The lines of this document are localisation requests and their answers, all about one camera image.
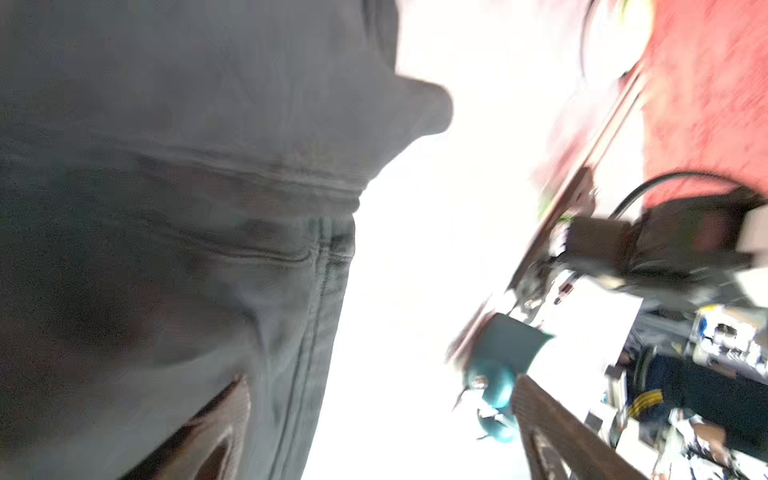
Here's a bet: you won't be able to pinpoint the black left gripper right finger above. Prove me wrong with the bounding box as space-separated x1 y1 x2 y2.
511 375 644 479

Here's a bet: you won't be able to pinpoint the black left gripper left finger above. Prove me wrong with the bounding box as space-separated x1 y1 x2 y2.
123 377 251 480

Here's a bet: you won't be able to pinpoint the black shorts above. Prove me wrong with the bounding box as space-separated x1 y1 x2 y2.
1 1 452 479

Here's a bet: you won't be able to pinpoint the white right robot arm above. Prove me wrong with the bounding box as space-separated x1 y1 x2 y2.
555 189 767 310

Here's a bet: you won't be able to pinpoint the dark green alarm clock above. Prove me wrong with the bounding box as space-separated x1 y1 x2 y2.
454 313 553 443

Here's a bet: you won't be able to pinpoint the aluminium front rail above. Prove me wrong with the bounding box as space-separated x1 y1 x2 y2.
445 62 648 366

